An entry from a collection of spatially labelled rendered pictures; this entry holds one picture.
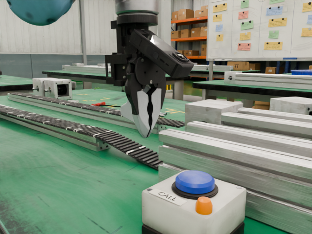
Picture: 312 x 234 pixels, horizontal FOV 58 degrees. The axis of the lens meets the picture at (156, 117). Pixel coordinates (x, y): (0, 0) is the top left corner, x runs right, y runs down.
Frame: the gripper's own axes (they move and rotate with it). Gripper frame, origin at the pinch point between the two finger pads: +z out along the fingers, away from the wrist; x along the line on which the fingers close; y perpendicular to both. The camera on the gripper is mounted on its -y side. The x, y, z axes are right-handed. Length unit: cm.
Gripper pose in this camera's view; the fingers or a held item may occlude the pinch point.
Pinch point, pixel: (148, 131)
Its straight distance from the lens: 51.3
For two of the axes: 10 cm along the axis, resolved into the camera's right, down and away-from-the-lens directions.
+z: 0.2, 9.8, 2.1
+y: -7.4, -1.3, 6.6
